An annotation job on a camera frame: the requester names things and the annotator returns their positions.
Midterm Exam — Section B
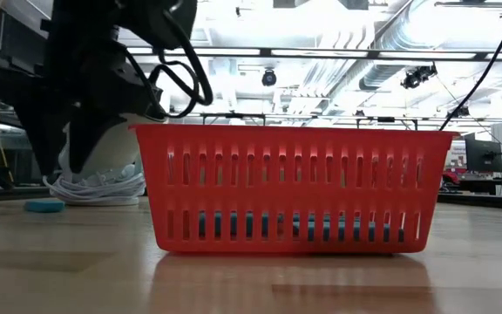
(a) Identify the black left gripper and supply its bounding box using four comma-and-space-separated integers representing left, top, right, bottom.
15, 38, 165, 176

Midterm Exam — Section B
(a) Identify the white cylindrical lamp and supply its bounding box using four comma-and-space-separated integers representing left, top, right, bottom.
58, 111, 168, 182

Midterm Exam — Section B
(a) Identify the red slotted plastic basket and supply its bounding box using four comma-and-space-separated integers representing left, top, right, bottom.
129, 123, 460, 256

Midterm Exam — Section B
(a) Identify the black hanging ceiling fixture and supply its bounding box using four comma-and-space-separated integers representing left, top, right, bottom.
354, 115, 419, 131
199, 111, 267, 128

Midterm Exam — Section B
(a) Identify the black ceiling spotlight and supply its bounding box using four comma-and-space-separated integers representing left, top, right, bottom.
260, 67, 279, 88

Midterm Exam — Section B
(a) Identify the long ceiling light strip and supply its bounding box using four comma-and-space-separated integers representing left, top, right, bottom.
119, 44, 502, 61

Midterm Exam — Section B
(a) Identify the black track light cluster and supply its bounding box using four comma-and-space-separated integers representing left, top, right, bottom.
399, 62, 438, 91

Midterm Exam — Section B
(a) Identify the red background object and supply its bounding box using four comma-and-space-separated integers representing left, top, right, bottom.
441, 168, 465, 187

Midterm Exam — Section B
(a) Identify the black computer monitor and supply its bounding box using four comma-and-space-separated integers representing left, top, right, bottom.
464, 133, 502, 174

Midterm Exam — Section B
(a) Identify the dark background desk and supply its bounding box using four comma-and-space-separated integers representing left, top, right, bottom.
440, 177, 502, 195

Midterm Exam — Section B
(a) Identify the white coiled lamp cable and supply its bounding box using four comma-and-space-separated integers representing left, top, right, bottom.
41, 171, 146, 207

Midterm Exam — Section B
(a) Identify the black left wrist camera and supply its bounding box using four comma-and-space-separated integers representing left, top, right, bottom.
118, 0, 199, 51

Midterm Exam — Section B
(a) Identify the black left camera cable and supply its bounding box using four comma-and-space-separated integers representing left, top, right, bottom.
122, 8, 215, 119

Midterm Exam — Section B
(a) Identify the black camera cable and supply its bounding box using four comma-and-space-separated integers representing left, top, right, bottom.
122, 8, 215, 119
438, 0, 502, 132

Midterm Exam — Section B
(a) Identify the silver ceiling air duct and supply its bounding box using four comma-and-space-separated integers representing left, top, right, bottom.
302, 0, 452, 104

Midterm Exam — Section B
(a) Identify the black right camera cable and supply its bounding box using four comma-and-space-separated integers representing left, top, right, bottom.
438, 0, 502, 132

